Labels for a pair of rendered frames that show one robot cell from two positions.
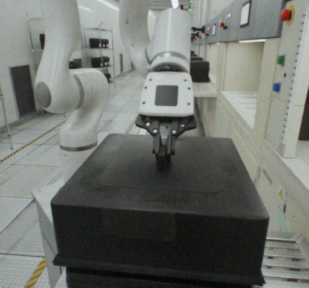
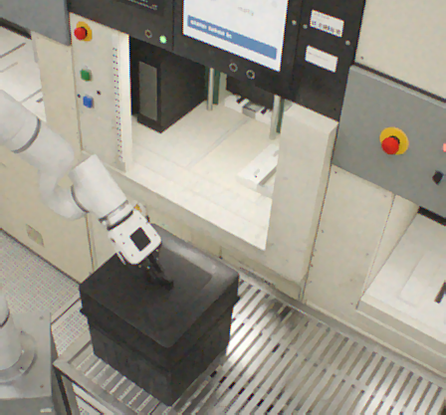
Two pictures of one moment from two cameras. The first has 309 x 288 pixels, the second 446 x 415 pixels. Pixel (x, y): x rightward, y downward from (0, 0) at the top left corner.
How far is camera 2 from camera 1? 1.32 m
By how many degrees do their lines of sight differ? 59
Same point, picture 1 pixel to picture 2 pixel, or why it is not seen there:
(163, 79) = (128, 228)
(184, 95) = (148, 230)
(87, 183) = (159, 327)
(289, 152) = (128, 165)
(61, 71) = not seen: outside the picture
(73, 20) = not seen: outside the picture
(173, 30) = (108, 182)
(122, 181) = (169, 311)
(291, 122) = (125, 139)
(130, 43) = (57, 203)
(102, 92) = not seen: outside the picture
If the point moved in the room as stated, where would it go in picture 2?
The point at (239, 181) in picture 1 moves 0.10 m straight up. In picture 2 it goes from (207, 262) to (209, 234)
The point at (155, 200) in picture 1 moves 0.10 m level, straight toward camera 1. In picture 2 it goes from (199, 306) to (237, 322)
